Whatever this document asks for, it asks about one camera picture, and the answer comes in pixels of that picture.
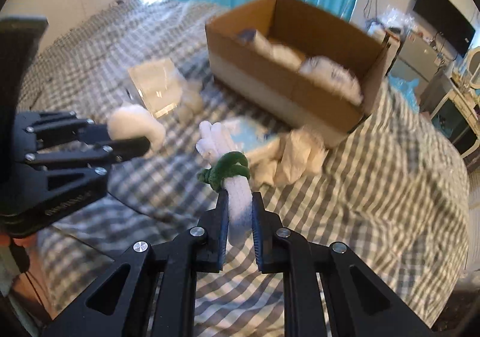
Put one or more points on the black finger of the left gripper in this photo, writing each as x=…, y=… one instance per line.
x=56, y=128
x=103, y=154

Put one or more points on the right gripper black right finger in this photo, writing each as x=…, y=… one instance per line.
x=328, y=290

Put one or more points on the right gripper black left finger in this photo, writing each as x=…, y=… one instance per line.
x=150, y=285

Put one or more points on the white fluffy cotton ball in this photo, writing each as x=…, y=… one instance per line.
x=134, y=121

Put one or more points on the clear pouch with white cloth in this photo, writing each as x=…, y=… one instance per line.
x=158, y=85

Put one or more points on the white gloves with green tie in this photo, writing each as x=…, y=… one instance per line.
x=229, y=171

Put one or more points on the blue floral tissue pack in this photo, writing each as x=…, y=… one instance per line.
x=254, y=140

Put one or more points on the cream lace cloth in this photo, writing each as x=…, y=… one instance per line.
x=292, y=155

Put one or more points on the grey checkered bed sheet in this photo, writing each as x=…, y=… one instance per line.
x=395, y=191

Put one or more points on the white dressing table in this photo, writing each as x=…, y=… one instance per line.
x=453, y=116

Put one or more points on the brown cardboard box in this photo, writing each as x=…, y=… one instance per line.
x=287, y=94

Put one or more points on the blue plastic bag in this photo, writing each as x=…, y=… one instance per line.
x=407, y=90

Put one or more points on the white patterned fabric pack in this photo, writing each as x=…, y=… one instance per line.
x=333, y=78

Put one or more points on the grey mini fridge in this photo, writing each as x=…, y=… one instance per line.
x=415, y=60

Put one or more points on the white oval vanity mirror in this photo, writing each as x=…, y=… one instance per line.
x=473, y=67

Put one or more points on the clear plastic bags pile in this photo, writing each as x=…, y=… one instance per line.
x=396, y=20

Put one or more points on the black wall television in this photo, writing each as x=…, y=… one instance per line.
x=447, y=20

